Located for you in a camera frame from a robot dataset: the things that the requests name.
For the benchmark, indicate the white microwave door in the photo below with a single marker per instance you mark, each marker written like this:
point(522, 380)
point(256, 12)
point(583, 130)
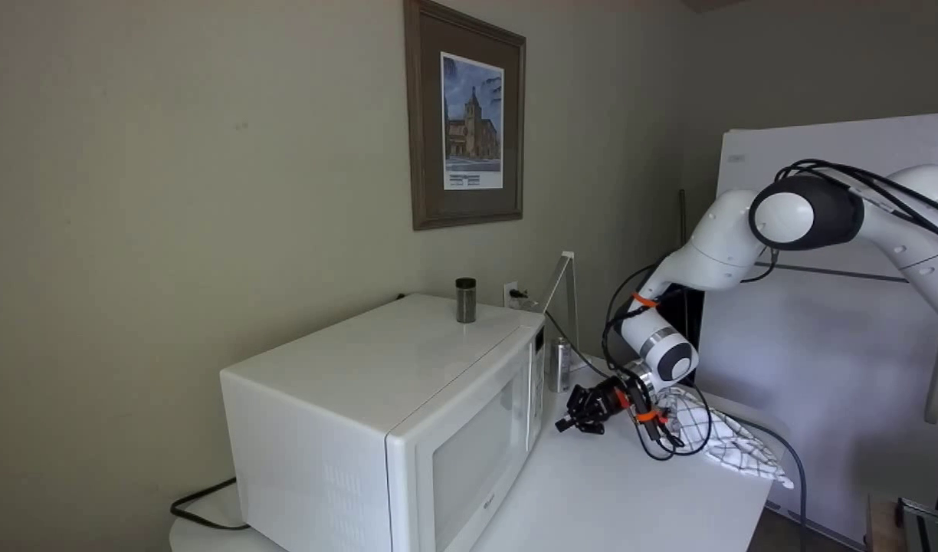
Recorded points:
point(469, 463)

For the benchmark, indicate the framed church picture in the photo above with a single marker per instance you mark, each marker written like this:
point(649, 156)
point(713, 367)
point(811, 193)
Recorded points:
point(469, 112)

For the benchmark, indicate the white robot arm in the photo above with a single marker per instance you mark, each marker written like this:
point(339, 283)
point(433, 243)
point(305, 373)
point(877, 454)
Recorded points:
point(715, 250)

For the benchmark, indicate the white microwave body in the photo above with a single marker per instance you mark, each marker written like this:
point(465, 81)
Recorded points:
point(364, 380)

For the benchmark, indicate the white checked dish cloth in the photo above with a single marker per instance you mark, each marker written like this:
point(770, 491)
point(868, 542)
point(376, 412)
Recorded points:
point(740, 448)

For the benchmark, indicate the white board panel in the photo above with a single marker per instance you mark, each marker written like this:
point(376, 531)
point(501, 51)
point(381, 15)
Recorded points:
point(825, 409)

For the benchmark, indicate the silver metal shaker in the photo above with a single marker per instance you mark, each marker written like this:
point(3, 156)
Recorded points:
point(561, 371)

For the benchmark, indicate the dark capped metal shaker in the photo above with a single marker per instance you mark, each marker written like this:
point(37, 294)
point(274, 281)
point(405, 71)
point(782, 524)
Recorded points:
point(467, 301)

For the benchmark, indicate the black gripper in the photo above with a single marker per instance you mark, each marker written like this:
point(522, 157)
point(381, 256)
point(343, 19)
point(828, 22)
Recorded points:
point(615, 399)

